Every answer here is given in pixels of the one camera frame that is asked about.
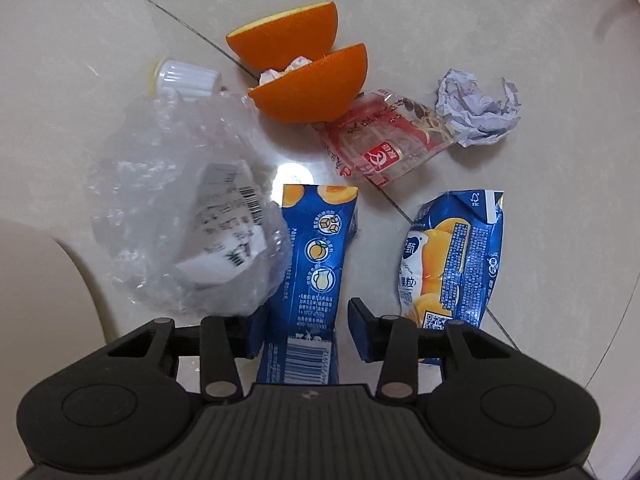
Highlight blue juice carton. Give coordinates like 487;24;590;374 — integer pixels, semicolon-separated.
255;183;360;386

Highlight white paper cup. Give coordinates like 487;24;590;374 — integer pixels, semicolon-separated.
151;59;223;101

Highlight crumpled paper ball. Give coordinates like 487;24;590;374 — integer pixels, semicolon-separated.
435;68;521;148

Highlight orange snack packet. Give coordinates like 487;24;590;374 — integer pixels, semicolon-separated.
397;190;506;366

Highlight white trash bin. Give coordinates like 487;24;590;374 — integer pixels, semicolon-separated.
0;220;108;348

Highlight white tissue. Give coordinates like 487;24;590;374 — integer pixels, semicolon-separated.
259;56;312;86

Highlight clear plastic bag with label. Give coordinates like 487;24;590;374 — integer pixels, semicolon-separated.
87;91;296;317

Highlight orange half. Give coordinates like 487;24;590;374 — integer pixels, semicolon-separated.
225;1;340;72
248;43;369;124

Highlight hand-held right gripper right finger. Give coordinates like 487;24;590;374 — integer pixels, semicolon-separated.
347;297;508;403

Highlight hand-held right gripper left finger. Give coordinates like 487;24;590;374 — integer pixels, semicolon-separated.
107;310;268;401

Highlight red clear plastic wrapper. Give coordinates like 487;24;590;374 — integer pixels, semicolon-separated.
317;87;458;188

